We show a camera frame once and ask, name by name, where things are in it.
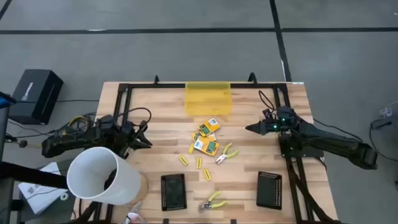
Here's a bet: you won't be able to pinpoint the black mesh plastic tray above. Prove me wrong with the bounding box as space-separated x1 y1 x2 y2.
256 170 283 210
160 173 188 212

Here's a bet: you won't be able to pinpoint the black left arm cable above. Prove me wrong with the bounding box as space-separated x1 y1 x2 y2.
117 107 152 127

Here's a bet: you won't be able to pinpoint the dark grey cart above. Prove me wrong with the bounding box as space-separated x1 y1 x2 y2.
0 158 77 224

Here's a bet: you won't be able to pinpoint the white printed paper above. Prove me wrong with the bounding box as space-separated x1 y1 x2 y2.
17 161 70 215

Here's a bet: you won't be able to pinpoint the yellow translucent plastic bin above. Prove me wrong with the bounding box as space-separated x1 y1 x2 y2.
185 81 233 116

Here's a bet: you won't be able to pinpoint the blue black device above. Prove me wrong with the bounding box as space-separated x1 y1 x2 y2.
0 91 17 110

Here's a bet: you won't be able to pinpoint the black bar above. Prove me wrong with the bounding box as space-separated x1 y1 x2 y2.
0 161 69 190

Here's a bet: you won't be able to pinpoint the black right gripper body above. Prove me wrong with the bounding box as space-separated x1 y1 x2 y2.
262 119 282 136

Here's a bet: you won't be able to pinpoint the black metal table frame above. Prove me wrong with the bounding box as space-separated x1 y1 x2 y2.
112 82 343 224

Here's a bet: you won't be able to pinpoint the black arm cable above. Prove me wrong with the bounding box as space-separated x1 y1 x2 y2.
258 90 277 113
117 107 152 127

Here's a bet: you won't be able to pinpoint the yellow cable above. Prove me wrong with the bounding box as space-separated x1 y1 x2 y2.
26 115 91 149

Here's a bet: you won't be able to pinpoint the white pink cable bundle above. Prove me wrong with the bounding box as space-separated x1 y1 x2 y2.
123 201 144 224

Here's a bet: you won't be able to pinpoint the yellow-green handled pliers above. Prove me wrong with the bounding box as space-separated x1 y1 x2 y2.
215 142 240 165
198 190 228 213

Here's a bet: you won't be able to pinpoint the thin black floor cable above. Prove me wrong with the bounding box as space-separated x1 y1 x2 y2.
18 98 100 103

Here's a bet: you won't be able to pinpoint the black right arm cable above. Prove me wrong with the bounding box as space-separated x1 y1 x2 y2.
258 90 277 113

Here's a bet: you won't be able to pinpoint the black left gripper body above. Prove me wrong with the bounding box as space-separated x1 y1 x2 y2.
119 121 141 147

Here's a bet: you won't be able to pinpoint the round cork mat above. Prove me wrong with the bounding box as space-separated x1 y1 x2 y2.
136 170 150 203

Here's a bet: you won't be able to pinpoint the black looped floor cable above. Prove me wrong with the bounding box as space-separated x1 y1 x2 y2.
369 119 398 162

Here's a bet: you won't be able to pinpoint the black cardboard box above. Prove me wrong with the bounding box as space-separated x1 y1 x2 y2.
8 68 65 126

